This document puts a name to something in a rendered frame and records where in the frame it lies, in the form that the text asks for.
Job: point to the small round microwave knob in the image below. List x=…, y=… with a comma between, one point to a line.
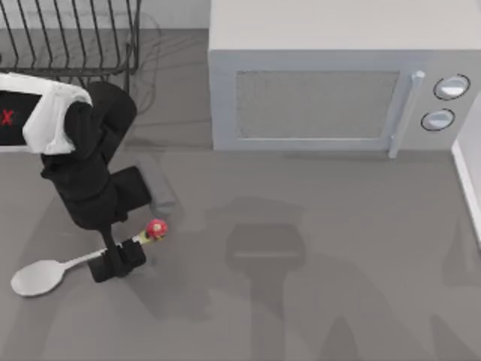
x=437, y=119

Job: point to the white spoon with red knob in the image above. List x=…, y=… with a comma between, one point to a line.
x=35, y=278

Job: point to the microwave oven door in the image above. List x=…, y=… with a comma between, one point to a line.
x=317, y=105

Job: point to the pale grey microwave oven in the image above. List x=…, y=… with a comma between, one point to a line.
x=300, y=30

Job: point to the large round microwave knob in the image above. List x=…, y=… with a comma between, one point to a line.
x=451, y=86

